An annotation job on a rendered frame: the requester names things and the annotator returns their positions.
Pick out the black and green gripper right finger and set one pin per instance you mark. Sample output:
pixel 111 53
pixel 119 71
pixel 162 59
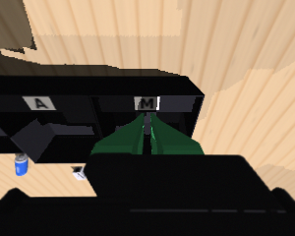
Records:
pixel 170 140

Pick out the black rack of bins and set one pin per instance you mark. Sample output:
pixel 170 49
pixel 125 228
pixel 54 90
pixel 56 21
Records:
pixel 59 119

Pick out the blue aa battery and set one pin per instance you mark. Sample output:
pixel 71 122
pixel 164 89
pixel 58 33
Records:
pixel 21 164

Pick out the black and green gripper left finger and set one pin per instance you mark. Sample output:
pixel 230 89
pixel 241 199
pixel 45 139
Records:
pixel 125 139

